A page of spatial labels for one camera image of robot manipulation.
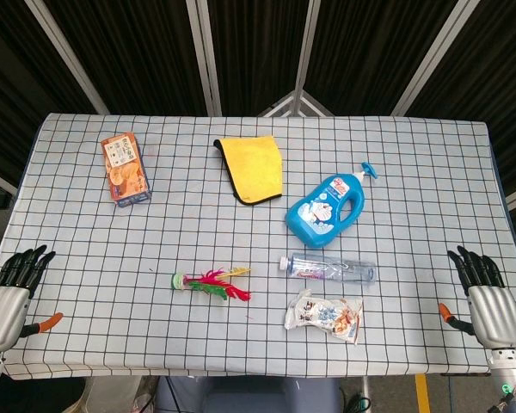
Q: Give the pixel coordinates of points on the white snack packet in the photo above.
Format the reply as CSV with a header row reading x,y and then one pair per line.
x,y
324,317

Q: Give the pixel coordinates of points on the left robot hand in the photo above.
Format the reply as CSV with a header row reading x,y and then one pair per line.
x,y
2,307

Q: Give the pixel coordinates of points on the checked grid tablecloth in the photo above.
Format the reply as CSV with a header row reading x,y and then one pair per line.
x,y
249,241

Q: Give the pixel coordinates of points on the colourful feather shuttlecock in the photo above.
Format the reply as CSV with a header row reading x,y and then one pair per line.
x,y
210,282

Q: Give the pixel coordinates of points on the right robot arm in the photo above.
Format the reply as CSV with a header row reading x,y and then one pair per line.
x,y
512,378

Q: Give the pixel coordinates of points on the clear plastic water bottle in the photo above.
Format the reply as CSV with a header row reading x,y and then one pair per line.
x,y
327,267

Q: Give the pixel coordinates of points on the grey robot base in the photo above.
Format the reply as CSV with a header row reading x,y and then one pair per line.
x,y
249,393

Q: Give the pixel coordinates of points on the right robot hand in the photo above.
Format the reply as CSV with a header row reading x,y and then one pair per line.
x,y
494,307

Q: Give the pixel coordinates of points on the yellow microfibre cloth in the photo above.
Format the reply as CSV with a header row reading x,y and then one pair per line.
x,y
253,168

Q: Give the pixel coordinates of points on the blue detergent bottle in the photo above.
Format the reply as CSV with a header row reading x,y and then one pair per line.
x,y
324,211

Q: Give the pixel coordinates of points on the orange biscuit box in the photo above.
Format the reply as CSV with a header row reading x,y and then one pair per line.
x,y
126,169

